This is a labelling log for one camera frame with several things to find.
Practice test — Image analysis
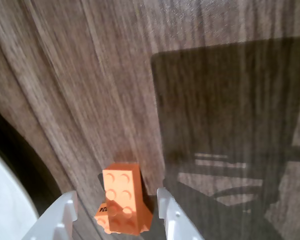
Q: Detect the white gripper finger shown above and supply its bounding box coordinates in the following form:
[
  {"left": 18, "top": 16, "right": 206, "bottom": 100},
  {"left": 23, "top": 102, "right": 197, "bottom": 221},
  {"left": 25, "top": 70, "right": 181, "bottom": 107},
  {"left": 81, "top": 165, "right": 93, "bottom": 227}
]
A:
[
  {"left": 21, "top": 189, "right": 79, "bottom": 240},
  {"left": 156, "top": 187, "right": 206, "bottom": 240}
]

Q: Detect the orange lego block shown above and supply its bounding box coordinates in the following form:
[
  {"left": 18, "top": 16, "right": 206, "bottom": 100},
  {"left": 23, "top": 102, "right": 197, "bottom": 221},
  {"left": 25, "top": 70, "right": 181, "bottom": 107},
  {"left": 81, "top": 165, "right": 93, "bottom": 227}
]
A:
[
  {"left": 93, "top": 199, "right": 154, "bottom": 236},
  {"left": 101, "top": 162, "right": 151, "bottom": 236}
]

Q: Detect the white round plate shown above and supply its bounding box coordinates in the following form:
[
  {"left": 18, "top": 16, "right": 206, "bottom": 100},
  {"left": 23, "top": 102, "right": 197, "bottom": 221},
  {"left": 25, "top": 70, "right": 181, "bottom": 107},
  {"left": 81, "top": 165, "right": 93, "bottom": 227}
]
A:
[{"left": 0, "top": 144, "right": 40, "bottom": 240}]

